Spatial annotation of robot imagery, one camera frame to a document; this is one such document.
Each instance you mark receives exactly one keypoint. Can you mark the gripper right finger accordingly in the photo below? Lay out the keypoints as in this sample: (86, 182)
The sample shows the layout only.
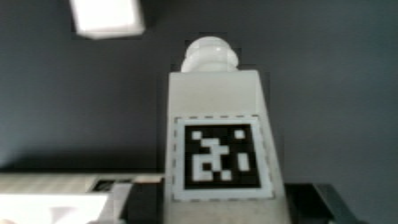
(317, 205)

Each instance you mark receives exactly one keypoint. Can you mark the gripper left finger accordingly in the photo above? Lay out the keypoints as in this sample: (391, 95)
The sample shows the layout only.
(143, 211)

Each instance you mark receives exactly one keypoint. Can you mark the white leg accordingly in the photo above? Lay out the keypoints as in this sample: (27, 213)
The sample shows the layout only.
(107, 18)
(223, 180)

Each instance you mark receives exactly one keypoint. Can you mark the white square tabletop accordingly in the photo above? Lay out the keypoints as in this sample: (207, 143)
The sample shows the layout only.
(66, 198)

